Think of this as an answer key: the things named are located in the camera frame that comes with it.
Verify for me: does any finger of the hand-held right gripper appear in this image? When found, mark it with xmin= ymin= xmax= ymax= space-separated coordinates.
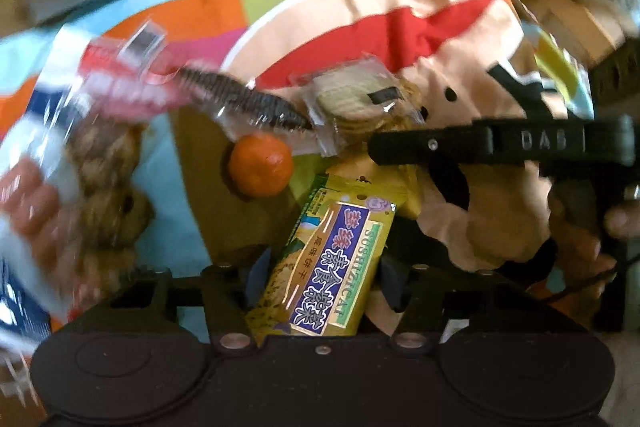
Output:
xmin=367 ymin=120 xmax=476 ymax=168

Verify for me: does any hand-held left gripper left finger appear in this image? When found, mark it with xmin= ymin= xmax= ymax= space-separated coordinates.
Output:
xmin=107 ymin=249 xmax=273 ymax=354

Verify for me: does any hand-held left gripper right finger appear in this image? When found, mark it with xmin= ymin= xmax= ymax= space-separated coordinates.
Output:
xmin=380 ymin=254 xmax=526 ymax=350

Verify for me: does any yellow biscuit packet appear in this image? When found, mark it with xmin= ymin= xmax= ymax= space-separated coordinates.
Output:
xmin=245 ymin=172 xmax=408 ymax=340

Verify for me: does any clear cracker packet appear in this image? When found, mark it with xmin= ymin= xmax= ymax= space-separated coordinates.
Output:
xmin=290 ymin=54 xmax=427 ymax=158

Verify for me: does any clear dark snack packet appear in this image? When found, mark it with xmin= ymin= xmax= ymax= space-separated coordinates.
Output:
xmin=177 ymin=66 xmax=321 ymax=144

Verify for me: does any person's right hand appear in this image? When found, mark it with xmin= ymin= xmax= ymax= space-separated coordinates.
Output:
xmin=546 ymin=184 xmax=640 ymax=275

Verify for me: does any orange mandarin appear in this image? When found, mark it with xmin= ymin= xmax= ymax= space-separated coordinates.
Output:
xmin=228 ymin=134 xmax=295 ymax=199

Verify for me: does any brown nut snack packet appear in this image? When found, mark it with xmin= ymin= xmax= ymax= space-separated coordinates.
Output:
xmin=67 ymin=119 xmax=157 ymax=290

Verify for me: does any white sausage snack packet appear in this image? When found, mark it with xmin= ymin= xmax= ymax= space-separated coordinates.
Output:
xmin=0 ymin=116 xmax=87 ymax=325

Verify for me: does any brown cloth with white print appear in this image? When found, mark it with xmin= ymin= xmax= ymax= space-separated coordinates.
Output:
xmin=0 ymin=347 xmax=45 ymax=426

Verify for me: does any red and pink snack packet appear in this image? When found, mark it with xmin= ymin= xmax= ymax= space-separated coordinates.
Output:
xmin=79 ymin=19 xmax=192 ymax=124

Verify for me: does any colourful printed blanket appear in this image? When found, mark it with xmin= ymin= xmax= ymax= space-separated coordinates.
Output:
xmin=0 ymin=0 xmax=601 ymax=343

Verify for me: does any black cable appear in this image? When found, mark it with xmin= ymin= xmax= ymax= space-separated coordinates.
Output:
xmin=522 ymin=257 xmax=632 ymax=306

